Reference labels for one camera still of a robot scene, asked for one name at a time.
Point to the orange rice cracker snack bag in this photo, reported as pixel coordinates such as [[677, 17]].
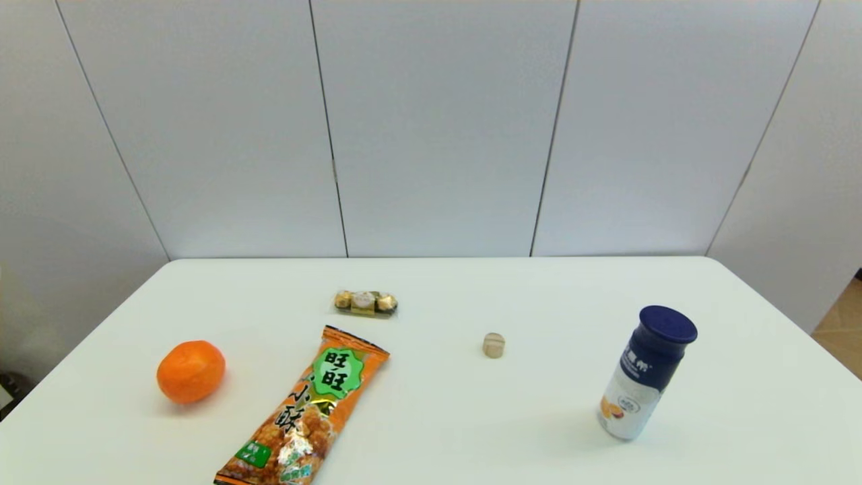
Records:
[[310, 417]]

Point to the dark object on floor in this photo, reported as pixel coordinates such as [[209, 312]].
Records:
[[9, 391]]

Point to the gold foil chocolate pack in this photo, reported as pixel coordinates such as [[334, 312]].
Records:
[[366, 302]]

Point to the small wooden cylinder block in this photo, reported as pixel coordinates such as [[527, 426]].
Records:
[[493, 345]]

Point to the white bottle with blue cap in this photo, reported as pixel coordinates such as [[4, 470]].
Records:
[[643, 377]]

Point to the orange mandarin fruit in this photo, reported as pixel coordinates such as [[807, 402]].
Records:
[[190, 372]]

